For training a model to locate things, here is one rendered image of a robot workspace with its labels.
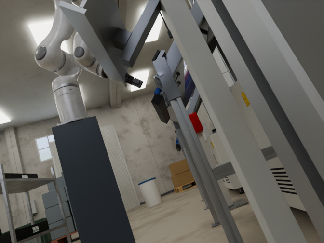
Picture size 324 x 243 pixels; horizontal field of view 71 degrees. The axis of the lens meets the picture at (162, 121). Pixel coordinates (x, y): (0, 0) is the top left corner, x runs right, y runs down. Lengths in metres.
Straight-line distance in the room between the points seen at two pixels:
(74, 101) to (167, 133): 8.76
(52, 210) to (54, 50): 4.15
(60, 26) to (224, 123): 0.96
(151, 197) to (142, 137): 4.33
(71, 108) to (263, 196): 0.82
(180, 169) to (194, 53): 6.26
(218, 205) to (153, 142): 8.80
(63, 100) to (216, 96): 0.72
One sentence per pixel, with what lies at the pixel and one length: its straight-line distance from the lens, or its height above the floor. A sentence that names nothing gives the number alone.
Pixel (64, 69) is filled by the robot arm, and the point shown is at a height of 1.01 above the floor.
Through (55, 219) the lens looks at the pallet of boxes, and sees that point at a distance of 5.04.
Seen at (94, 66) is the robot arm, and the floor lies 0.91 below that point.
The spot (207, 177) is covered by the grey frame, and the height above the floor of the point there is 0.30.
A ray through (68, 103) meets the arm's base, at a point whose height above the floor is 0.80.
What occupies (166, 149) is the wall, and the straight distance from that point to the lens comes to 9.55.
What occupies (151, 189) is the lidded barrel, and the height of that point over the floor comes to 0.36.
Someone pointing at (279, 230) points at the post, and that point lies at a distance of 0.56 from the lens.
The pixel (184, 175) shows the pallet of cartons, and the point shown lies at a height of 0.39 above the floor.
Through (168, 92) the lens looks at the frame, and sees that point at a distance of 0.82.
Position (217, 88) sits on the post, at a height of 0.49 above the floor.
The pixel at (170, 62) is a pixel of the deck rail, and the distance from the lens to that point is 0.92.
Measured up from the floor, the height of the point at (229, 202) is 0.04.
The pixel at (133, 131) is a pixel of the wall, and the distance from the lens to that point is 9.55.
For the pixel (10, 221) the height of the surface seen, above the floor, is 0.54.
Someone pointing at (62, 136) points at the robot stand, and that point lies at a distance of 1.00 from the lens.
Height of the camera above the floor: 0.32
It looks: 15 degrees up
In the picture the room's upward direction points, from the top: 22 degrees counter-clockwise
